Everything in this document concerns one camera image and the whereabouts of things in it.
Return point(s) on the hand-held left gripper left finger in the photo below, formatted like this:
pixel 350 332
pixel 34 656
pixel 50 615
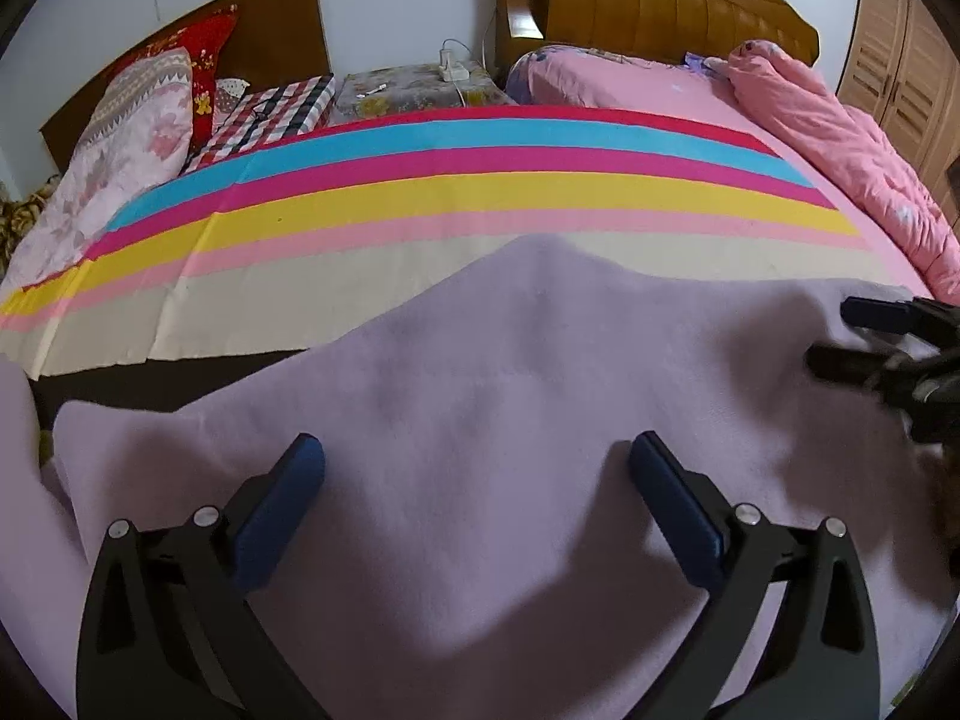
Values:
pixel 281 499

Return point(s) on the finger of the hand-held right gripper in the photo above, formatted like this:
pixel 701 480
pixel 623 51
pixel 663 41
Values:
pixel 836 364
pixel 870 313

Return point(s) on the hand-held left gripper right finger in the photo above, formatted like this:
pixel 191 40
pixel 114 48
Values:
pixel 671 499

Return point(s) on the lilac knit pants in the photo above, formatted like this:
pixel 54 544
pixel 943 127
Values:
pixel 487 390

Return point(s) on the pink bed sheet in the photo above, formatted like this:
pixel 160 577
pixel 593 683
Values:
pixel 750 116

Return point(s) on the light wooden wardrobe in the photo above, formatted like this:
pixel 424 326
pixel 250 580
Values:
pixel 892 60

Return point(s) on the rainbow striped blanket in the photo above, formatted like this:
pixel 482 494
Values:
pixel 450 195

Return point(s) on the red plaid cloth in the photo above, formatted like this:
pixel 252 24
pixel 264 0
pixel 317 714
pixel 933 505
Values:
pixel 262 120

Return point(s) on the pink white patterned quilt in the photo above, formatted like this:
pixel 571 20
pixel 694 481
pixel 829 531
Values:
pixel 112 157

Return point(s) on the leopard print cloth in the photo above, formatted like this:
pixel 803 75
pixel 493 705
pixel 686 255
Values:
pixel 19 221

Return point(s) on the ribbed glossy wooden headboard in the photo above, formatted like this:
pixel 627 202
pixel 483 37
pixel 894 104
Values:
pixel 637 0

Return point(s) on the nightstand with floral cover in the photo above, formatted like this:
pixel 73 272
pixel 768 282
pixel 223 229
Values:
pixel 405 94

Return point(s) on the red floral pillow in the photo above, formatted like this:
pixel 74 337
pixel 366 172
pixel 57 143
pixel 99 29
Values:
pixel 206 52

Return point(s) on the plain dark wooden headboard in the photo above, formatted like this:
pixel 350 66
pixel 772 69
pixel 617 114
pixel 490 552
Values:
pixel 277 22

